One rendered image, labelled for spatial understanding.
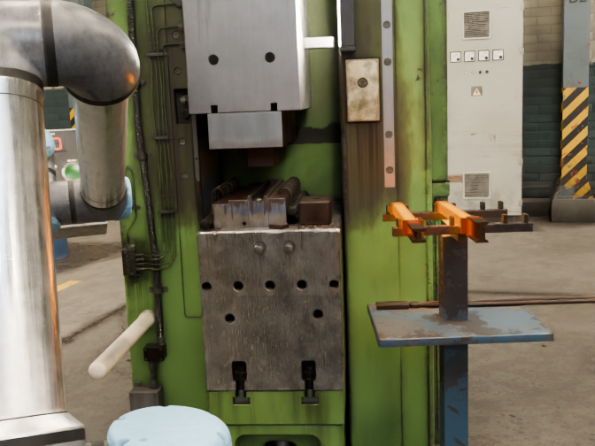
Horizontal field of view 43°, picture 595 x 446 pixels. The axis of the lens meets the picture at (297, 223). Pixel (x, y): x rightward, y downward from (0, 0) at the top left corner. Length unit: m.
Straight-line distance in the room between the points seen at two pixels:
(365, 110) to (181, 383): 0.99
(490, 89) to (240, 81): 5.29
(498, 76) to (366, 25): 5.07
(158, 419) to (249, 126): 1.19
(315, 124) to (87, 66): 1.49
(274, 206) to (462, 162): 5.27
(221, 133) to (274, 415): 0.79
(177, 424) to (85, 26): 0.54
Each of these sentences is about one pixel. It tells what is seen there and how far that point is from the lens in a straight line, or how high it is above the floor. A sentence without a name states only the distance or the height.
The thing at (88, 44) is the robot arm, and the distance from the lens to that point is 1.08.
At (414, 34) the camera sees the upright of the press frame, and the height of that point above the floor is 1.42.
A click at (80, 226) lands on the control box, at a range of 1.99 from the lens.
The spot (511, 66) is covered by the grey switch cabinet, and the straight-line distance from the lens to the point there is 7.18.
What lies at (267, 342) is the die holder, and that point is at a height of 0.61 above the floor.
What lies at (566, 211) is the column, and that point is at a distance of 7.54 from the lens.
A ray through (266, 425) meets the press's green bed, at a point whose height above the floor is 0.36.
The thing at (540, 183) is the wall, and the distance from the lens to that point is 7.87.
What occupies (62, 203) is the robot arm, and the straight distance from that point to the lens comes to 1.59.
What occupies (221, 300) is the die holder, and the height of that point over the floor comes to 0.73.
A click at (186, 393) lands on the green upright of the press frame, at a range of 2.38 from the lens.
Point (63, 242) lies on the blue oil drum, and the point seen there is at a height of 0.13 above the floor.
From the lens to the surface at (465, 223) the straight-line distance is 1.67.
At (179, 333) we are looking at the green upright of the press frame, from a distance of 2.32.
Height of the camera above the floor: 1.26
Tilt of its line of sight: 9 degrees down
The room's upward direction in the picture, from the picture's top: 2 degrees counter-clockwise
